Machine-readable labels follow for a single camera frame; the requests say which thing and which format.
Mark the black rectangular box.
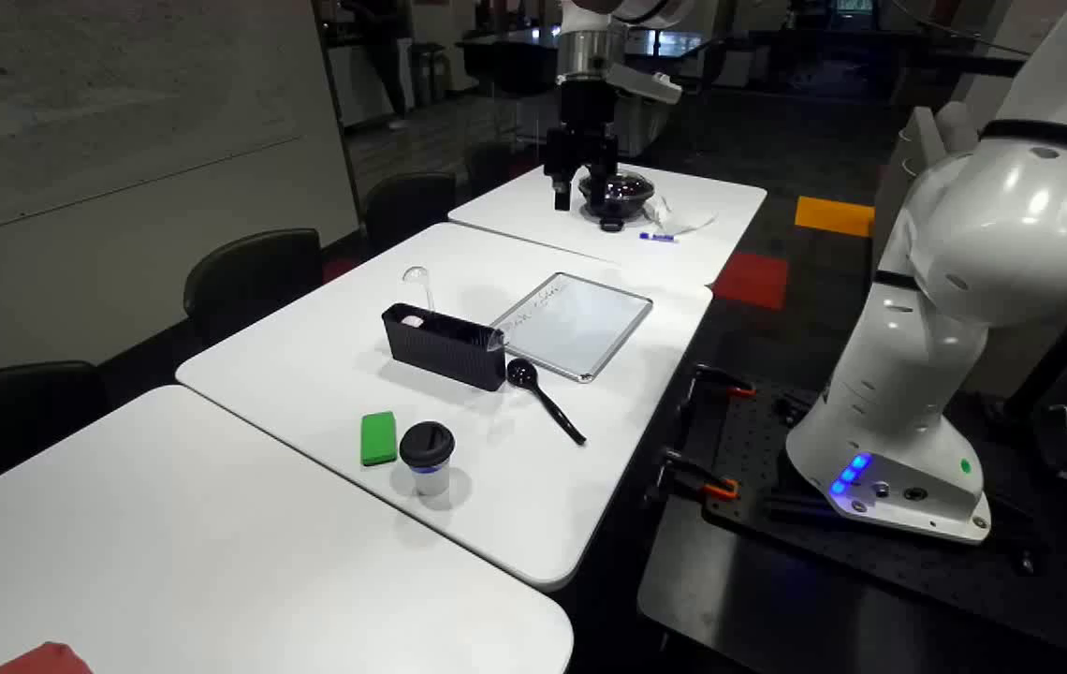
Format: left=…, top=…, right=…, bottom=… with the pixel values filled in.
left=376, top=301, right=510, bottom=394

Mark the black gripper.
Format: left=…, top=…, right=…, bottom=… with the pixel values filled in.
left=539, top=77, right=627, bottom=238

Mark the dark background table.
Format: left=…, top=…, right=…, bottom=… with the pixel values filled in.
left=454, top=22, right=710, bottom=99

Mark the black office chair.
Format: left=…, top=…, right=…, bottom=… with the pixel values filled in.
left=0, top=355, right=113, bottom=510
left=358, top=172, right=461, bottom=248
left=178, top=225, right=326, bottom=350

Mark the black bowl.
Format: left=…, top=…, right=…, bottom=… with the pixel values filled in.
left=577, top=170, right=657, bottom=218

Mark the black plastic spoon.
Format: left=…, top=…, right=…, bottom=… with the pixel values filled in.
left=506, top=355, right=591, bottom=450

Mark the red cloth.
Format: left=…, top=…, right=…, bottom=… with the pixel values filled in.
left=0, top=638, right=96, bottom=674

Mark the green rectangular block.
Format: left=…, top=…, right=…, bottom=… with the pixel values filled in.
left=356, top=407, right=400, bottom=471

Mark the black plastic cup lid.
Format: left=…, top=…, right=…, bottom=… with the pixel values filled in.
left=396, top=420, right=457, bottom=471

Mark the orange black clamp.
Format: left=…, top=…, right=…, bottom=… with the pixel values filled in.
left=687, top=361, right=764, bottom=414
left=657, top=445, right=747, bottom=510

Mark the clear glass cup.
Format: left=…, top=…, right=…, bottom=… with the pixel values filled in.
left=396, top=261, right=437, bottom=310

